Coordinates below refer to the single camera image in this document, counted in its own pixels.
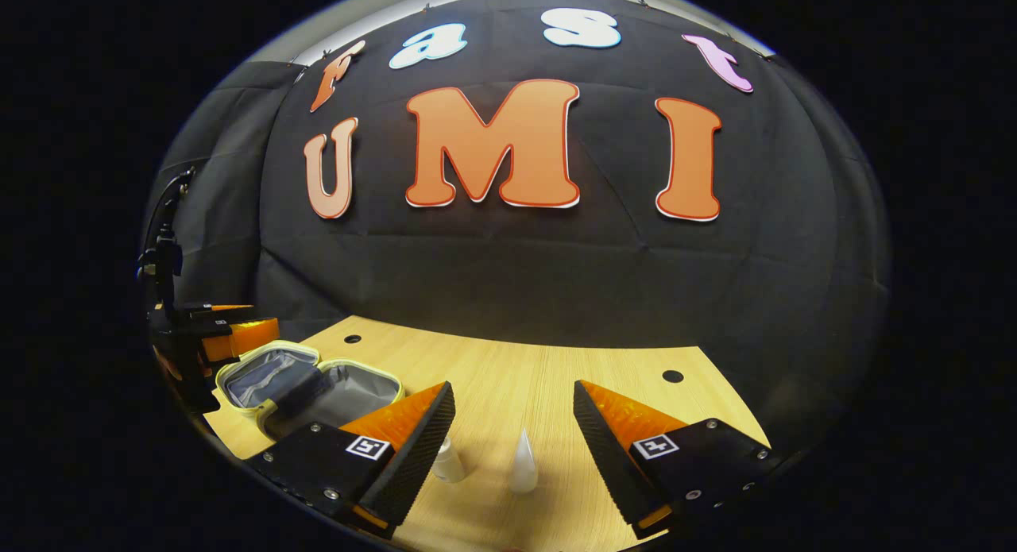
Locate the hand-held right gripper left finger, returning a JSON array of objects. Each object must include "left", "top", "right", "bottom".
[{"left": 248, "top": 381, "right": 458, "bottom": 538}]

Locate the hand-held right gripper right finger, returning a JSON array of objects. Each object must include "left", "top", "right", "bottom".
[{"left": 572, "top": 380, "right": 795, "bottom": 538}]

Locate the small white capped bottle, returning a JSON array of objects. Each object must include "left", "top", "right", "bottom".
[{"left": 433, "top": 437, "right": 467, "bottom": 484}]

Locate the white cone-shaped tube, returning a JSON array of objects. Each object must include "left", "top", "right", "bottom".
[{"left": 508, "top": 427, "right": 539, "bottom": 494}]

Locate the pale yellow small suitcase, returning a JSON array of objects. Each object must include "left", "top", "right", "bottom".
[{"left": 215, "top": 339, "right": 406, "bottom": 442}]

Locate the black backdrop cloth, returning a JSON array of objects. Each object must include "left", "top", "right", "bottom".
[{"left": 143, "top": 0, "right": 891, "bottom": 450}]

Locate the black cable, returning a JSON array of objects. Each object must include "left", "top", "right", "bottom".
[{"left": 143, "top": 167, "right": 198, "bottom": 235}]

